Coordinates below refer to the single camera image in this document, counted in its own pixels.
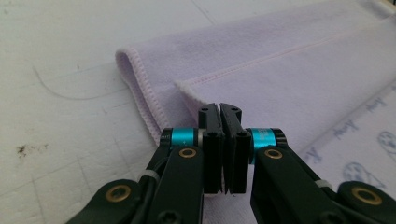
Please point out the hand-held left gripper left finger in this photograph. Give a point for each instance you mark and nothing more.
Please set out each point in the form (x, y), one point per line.
(213, 161)

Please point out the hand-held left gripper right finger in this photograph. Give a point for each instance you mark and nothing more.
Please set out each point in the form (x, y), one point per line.
(238, 161)

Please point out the lilac printed towel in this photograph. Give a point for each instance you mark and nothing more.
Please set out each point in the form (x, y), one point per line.
(264, 68)

